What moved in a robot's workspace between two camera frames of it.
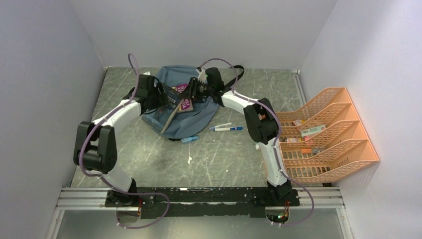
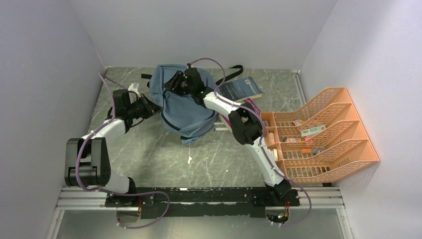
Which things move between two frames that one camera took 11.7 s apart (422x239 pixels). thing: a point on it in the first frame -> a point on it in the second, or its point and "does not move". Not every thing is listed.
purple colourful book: [186, 105] -> [225, 118]
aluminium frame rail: [329, 198] does not move
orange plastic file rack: [324, 139] does not move
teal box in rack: [313, 130] does not move
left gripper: [161, 98] -> [155, 108]
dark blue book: [163, 115] -> [240, 89]
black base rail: [206, 202] does not move
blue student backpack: [191, 124] does not move
